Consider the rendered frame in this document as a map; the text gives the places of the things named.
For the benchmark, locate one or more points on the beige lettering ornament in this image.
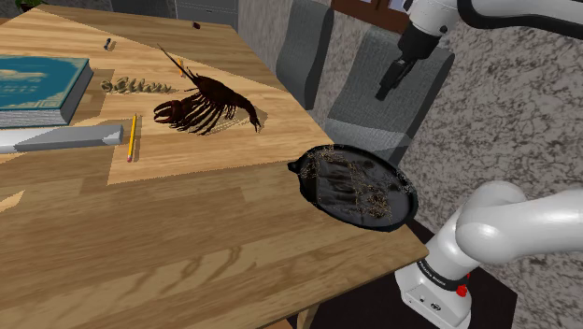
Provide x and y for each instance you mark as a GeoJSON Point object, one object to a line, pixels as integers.
{"type": "Point", "coordinates": [136, 86]}

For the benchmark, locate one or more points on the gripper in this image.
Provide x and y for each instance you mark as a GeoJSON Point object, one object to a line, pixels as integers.
{"type": "Point", "coordinates": [418, 43]}

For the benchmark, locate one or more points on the orange pencil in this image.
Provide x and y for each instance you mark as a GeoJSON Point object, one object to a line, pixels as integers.
{"type": "Point", "coordinates": [181, 67]}

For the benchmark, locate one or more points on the small dark red object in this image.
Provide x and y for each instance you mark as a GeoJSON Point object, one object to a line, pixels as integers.
{"type": "Point", "coordinates": [196, 25]}

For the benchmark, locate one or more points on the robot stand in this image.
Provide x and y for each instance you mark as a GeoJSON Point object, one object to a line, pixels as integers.
{"type": "Point", "coordinates": [373, 305]}

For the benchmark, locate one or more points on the grey cabinet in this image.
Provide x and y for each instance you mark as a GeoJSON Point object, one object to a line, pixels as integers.
{"type": "Point", "coordinates": [207, 11]}

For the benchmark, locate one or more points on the green plant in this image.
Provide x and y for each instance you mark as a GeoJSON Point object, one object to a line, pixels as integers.
{"type": "Point", "coordinates": [27, 3]}

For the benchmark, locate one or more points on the wooden table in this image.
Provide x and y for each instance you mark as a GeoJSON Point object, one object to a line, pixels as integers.
{"type": "Point", "coordinates": [182, 228]}

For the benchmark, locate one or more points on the grey upholstered chair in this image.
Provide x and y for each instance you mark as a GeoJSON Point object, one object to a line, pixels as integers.
{"type": "Point", "coordinates": [303, 50]}
{"type": "Point", "coordinates": [378, 100]}

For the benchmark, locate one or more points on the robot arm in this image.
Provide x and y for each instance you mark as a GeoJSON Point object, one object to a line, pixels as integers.
{"type": "Point", "coordinates": [496, 228]}

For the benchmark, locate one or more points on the yellow pencil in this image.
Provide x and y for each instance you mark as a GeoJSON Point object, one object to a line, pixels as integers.
{"type": "Point", "coordinates": [132, 136]}

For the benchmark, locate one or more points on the dark red lobster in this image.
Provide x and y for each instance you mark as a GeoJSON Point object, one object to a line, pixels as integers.
{"type": "Point", "coordinates": [207, 102]}

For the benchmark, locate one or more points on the small dark blue figure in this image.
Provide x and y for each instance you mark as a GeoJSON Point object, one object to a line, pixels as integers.
{"type": "Point", "coordinates": [107, 44]}

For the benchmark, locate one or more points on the teal hardcover book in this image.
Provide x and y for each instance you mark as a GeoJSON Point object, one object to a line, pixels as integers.
{"type": "Point", "coordinates": [36, 82]}

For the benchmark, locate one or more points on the grey flat bar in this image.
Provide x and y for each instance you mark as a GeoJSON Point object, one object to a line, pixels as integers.
{"type": "Point", "coordinates": [68, 138]}

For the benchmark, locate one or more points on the black round pan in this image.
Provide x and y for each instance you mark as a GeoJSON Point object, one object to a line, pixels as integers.
{"type": "Point", "coordinates": [355, 189]}

